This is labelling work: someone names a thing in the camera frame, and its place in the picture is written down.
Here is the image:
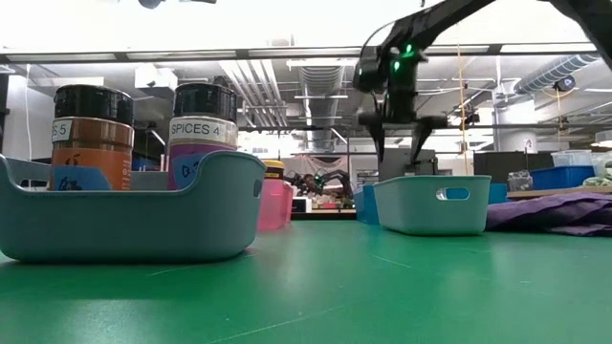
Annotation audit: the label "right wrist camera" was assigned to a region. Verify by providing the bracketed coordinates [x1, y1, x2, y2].
[352, 45, 384, 95]

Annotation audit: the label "ribbed ceiling duct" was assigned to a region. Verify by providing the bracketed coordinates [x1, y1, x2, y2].
[298, 64, 345, 149]

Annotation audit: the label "dark grey cabinet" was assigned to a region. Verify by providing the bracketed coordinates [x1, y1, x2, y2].
[377, 147, 438, 182]

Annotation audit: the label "silver flexible duct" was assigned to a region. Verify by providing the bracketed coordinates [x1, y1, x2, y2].
[514, 47, 603, 96]

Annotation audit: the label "purple cloth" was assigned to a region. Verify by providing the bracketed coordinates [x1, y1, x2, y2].
[485, 191, 612, 238]

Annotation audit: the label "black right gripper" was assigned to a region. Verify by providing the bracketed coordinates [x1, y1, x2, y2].
[358, 56, 449, 166]

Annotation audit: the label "blue plastic bin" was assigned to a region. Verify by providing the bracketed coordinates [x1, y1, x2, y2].
[352, 183, 509, 226]

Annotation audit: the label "clear plastic box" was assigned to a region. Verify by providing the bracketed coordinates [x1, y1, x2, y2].
[550, 149, 594, 168]

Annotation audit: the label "wooden bench top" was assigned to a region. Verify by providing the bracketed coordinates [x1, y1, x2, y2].
[506, 184, 612, 200]

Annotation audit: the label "light teal plastic bin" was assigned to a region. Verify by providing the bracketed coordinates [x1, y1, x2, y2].
[372, 174, 492, 237]

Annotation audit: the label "blue storage crate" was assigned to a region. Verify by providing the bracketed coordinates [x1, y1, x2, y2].
[529, 164, 597, 191]

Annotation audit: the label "grey-blue plastic bin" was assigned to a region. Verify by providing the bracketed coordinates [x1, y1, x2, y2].
[0, 150, 267, 263]

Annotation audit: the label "green table mat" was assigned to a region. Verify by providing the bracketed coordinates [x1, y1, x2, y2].
[0, 219, 612, 344]

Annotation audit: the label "yellow-lid spice jar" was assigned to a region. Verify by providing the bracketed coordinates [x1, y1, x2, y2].
[262, 160, 287, 182]

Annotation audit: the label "black-lid orange spice jar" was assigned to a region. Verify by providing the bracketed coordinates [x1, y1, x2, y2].
[50, 84, 136, 192]

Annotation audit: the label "background robot arms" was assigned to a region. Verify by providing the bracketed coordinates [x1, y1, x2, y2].
[285, 167, 354, 198]

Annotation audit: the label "pink-red translucent bin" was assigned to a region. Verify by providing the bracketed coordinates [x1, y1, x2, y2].
[256, 180, 295, 233]

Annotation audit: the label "black-lid purple spice jar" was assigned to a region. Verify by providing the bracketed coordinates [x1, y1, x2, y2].
[165, 82, 239, 191]

